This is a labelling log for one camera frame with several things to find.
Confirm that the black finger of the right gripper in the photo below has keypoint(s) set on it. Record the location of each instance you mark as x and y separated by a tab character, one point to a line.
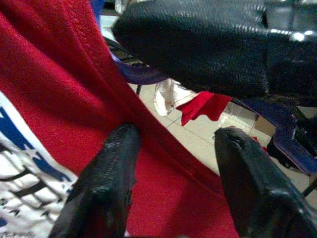
198	44

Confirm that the red printed shirt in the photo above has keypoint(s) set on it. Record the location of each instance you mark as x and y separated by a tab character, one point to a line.
62	74

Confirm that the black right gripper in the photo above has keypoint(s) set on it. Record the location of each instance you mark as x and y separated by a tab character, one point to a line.
292	69

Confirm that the cream jacket black stitching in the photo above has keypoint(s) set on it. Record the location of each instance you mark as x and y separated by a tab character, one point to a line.
166	99

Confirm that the purple plastic clothes hanger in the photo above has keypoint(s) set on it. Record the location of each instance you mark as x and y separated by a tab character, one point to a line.
284	116

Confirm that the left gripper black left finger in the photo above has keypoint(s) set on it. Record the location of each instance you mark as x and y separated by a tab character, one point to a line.
104	193

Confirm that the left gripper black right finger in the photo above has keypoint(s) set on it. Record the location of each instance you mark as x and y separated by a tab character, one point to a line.
260	198

